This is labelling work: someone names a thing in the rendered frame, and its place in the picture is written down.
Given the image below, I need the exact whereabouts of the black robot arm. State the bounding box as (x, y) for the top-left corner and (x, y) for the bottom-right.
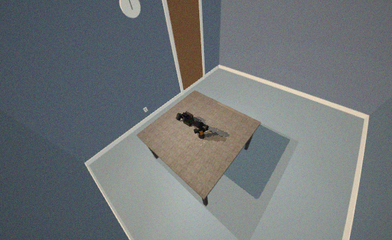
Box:
(176, 112), (209, 130)

